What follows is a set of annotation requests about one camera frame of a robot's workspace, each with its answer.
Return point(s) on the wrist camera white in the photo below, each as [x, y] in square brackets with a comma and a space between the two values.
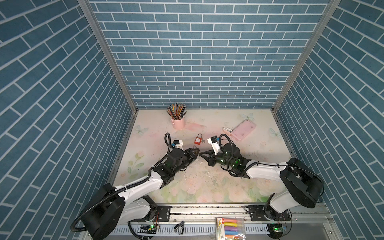
[177, 144]
[214, 142]

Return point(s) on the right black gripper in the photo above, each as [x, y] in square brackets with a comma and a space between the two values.
[212, 157]

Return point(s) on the pink pencil cup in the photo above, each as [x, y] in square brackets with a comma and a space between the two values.
[178, 124]

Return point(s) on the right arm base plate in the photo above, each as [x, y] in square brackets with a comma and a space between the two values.
[258, 213]

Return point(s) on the white small device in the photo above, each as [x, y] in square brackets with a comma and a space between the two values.
[227, 131]

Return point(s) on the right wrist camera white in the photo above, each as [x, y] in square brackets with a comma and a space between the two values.
[214, 142]

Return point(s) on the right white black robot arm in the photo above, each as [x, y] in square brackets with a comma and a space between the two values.
[302, 186]

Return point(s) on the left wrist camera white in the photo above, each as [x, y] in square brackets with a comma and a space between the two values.
[177, 144]

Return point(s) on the coloured pencils bundle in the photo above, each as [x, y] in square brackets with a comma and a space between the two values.
[176, 111]

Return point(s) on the left circuit board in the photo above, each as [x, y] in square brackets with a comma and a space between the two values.
[147, 229]

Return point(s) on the red padlock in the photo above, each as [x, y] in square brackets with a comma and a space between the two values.
[198, 139]

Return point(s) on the marker pack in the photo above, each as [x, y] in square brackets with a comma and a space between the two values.
[230, 229]

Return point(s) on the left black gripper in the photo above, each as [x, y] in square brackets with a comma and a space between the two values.
[190, 155]

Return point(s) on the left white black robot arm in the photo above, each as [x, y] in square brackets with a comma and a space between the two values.
[113, 206]

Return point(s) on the black metal clip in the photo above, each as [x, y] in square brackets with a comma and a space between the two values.
[179, 228]

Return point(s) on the right circuit board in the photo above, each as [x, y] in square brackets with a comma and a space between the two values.
[275, 231]

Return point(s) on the pink case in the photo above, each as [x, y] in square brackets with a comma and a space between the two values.
[243, 130]

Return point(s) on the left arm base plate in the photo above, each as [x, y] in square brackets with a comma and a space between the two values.
[160, 213]

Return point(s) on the aluminium front rail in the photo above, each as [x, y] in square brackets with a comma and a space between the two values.
[201, 219]

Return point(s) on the circuit board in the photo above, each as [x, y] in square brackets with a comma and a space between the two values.
[275, 231]
[147, 229]

